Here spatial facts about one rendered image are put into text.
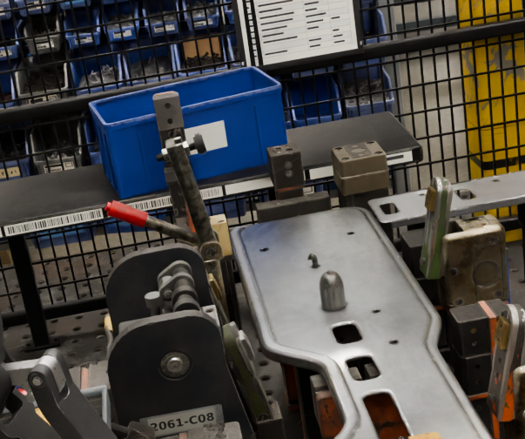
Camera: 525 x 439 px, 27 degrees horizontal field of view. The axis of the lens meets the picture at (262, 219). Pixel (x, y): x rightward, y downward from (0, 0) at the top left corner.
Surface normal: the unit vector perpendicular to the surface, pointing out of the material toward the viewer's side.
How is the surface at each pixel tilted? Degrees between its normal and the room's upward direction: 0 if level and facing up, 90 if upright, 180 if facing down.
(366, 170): 89
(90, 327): 0
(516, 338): 90
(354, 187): 89
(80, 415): 64
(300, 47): 90
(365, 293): 0
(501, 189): 0
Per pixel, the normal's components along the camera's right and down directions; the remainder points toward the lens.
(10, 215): -0.15, -0.91
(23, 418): 0.64, -0.63
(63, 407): 0.80, -0.45
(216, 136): 0.31, 0.32
